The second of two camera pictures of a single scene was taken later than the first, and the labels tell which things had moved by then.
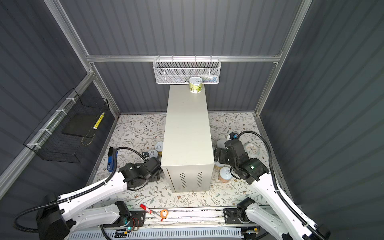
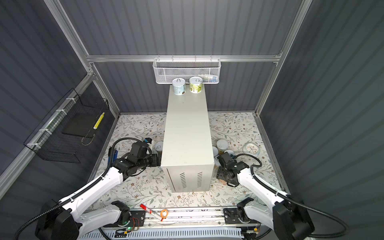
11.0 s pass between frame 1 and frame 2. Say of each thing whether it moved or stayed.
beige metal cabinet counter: stayed
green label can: stayed
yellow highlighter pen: stayed
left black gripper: moved
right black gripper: moved
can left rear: stayed
